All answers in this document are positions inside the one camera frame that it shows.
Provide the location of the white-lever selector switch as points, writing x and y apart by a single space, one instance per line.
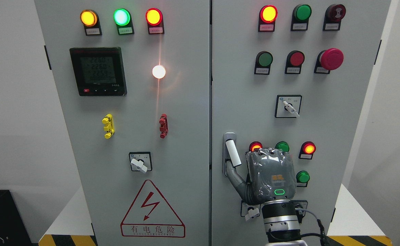
249 212
288 106

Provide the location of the red lit light right door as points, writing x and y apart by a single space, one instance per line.
267 18

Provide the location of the green light button lower right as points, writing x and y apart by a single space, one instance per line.
302 178

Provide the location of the silver door handle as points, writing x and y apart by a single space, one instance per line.
230 152

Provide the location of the red electric hazard warning sign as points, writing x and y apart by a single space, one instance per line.
150 215

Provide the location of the white-lever selector switch lower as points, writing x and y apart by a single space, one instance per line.
249 212

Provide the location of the green push button top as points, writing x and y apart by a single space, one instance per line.
300 15

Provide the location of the black knob selector switch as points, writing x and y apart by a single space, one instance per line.
301 204

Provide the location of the black box lower left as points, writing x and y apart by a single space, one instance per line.
12 229

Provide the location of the red push button second row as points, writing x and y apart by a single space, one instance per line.
294 62

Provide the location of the red emergency stop mushroom button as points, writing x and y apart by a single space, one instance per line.
328 60

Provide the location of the amber indicator light top left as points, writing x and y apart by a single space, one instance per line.
90 20

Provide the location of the grey cabinet door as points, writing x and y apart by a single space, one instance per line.
244 103
180 161

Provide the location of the green push button second row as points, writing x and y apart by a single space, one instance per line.
263 63

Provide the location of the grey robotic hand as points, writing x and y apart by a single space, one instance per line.
272 177

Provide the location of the left door selector switch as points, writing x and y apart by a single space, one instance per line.
140 161

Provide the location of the black digital power meter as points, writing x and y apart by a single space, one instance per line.
99 71

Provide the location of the red lit light lower right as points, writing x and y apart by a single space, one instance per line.
307 150

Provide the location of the white lit indicator light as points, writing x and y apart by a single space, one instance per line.
159 71

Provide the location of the red lit indicator light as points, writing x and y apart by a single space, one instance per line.
154 19

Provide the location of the grey left cabinet door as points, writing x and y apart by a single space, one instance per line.
180 161

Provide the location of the green light lower middle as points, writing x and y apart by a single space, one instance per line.
283 146

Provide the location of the grey right cabinet door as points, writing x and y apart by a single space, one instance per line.
244 103

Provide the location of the white platform with hazard stripes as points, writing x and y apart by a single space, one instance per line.
351 225

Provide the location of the white-lever selector switch upper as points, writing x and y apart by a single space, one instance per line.
288 106

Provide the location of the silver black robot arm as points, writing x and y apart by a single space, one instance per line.
281 225

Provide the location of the green lit indicator light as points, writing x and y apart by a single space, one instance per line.
123 20

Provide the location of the red lit light lower left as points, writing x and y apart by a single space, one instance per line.
255 146

